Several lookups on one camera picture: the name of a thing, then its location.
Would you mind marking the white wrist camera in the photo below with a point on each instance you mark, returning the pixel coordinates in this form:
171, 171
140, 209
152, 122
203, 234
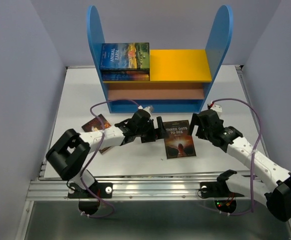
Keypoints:
149, 109
215, 107

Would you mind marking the aluminium mounting rail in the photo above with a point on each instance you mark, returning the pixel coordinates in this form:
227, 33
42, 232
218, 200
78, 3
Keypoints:
144, 188

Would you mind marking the Jane Eyre book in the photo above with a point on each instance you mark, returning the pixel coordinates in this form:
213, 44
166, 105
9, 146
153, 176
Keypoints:
126, 78

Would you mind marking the Three Days to See book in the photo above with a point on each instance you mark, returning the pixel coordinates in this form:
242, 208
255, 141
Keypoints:
179, 143

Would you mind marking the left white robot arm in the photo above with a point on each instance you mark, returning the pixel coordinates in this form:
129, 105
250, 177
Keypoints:
70, 151

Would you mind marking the brown book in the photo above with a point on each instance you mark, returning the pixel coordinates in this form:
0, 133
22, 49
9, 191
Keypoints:
95, 125

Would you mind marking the Animal Farm book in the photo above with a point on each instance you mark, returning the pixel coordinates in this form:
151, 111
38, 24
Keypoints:
132, 56

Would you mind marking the blue yellow wooden bookshelf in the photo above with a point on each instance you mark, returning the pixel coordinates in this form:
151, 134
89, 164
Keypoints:
179, 80

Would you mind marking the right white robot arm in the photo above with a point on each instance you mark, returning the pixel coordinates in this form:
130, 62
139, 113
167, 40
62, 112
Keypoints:
272, 189

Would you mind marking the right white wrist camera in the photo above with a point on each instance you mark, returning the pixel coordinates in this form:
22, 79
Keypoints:
215, 107

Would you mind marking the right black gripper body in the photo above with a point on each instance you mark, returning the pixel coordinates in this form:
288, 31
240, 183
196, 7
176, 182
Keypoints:
202, 133

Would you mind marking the A Tale of Two Cities book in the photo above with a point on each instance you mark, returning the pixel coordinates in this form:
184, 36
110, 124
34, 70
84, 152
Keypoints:
123, 75

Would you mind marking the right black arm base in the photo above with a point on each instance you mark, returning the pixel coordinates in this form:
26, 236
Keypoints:
226, 199

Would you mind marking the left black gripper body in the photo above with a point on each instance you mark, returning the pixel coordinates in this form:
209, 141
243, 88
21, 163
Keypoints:
147, 132

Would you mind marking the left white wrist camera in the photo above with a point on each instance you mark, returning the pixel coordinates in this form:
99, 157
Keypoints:
149, 109

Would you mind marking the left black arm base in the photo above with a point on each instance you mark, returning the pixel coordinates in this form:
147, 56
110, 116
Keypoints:
103, 190

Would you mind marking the Little Women book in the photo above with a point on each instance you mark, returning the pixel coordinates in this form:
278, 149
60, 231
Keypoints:
125, 71

